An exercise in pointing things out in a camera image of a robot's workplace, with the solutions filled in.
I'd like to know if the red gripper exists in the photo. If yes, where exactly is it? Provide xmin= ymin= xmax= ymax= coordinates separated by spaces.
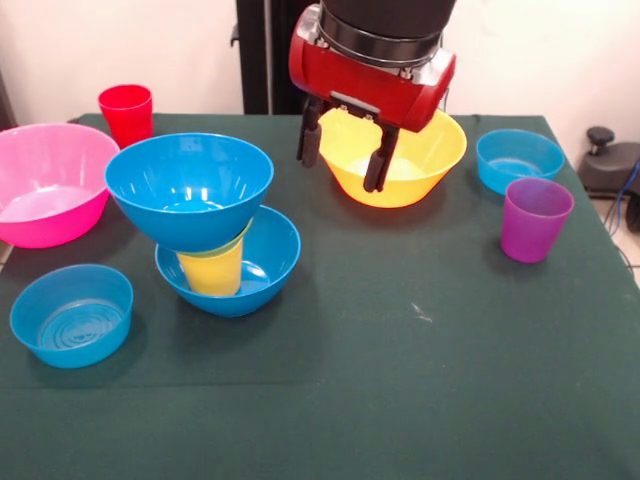
xmin=287 ymin=4 xmax=458 ymax=194

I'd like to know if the blue plastic bowl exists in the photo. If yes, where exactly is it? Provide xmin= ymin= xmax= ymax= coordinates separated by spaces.
xmin=103 ymin=132 xmax=275 ymax=254
xmin=154 ymin=204 xmax=303 ymax=318

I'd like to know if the green plastic bowl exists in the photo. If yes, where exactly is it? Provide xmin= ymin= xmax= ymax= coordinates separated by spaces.
xmin=192 ymin=219 xmax=254 ymax=259

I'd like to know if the yellow plastic cup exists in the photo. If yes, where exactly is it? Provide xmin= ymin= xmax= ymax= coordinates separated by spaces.
xmin=176 ymin=239 xmax=245 ymax=297

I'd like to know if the purple plastic cup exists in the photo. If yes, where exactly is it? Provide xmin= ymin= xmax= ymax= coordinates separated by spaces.
xmin=500 ymin=177 xmax=576 ymax=265

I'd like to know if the large pink plastic bowl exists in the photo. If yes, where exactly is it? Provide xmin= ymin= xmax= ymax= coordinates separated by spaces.
xmin=0 ymin=122 xmax=122 ymax=250

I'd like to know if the large orange plastic bowl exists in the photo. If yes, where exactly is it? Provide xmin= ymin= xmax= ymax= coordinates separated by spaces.
xmin=315 ymin=108 xmax=469 ymax=209

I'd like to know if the translucent blue shallow bowl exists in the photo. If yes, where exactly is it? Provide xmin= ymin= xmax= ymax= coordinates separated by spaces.
xmin=9 ymin=263 xmax=135 ymax=370
xmin=475 ymin=128 xmax=566 ymax=197

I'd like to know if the dark green table cloth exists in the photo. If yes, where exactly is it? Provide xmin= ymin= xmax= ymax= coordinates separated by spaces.
xmin=0 ymin=112 xmax=640 ymax=480

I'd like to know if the red plastic cup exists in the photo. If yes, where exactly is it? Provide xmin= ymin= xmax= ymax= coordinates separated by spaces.
xmin=97 ymin=84 xmax=154 ymax=150

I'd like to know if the dark grey clamp device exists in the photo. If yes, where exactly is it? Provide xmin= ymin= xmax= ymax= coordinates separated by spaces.
xmin=579 ymin=126 xmax=640 ymax=201

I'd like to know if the black wall cable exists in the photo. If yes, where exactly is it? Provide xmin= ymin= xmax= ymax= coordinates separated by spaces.
xmin=439 ymin=29 xmax=451 ymax=110

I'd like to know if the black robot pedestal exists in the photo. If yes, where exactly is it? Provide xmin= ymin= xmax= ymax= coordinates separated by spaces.
xmin=230 ymin=0 xmax=326 ymax=116

